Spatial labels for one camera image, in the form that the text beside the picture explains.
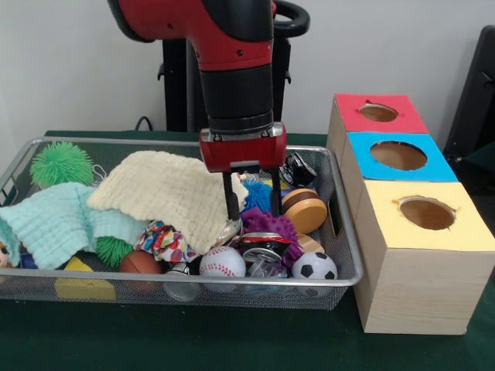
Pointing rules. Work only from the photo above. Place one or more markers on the green spiky rubber ball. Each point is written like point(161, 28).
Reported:
point(62, 162)

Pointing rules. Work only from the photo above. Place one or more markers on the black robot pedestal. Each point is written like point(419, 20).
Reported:
point(178, 85)

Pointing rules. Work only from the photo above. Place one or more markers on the small soccer ball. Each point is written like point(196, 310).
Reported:
point(315, 265)

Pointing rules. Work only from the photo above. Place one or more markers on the mint green waffle cloth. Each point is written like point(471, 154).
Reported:
point(54, 224)

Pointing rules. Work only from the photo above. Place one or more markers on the multicoloured patterned fabric ball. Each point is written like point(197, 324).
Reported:
point(162, 241)

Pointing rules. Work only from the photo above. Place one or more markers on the cream yellow waffle cloth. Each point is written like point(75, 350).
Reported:
point(162, 193)

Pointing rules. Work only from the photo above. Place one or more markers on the black upright panel stand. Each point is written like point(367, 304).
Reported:
point(476, 100)

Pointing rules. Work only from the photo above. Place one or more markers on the dark green table cloth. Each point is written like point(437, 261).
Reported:
point(232, 340)

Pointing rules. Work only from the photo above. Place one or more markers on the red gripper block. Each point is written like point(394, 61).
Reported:
point(244, 152)

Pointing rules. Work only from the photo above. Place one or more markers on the purple spiky ball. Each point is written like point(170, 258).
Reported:
point(267, 226)

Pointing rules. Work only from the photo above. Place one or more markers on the black white striped toy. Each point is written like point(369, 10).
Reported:
point(302, 170)

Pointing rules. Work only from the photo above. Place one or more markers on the blue spiky ball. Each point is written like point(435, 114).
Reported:
point(257, 198)

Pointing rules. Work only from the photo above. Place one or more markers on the silver red drink can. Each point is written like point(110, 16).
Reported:
point(263, 249)

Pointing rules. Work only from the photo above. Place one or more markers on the brown wooden yo-yo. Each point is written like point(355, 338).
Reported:
point(305, 212)

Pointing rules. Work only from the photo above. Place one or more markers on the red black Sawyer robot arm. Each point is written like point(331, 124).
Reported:
point(232, 62)

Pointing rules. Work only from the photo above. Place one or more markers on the small baseball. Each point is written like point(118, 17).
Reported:
point(222, 262)

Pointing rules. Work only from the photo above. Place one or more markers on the wooden box with three holes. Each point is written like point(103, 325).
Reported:
point(418, 286)

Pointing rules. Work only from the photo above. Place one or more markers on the shallow clear mesh bin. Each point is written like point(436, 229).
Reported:
point(46, 290)

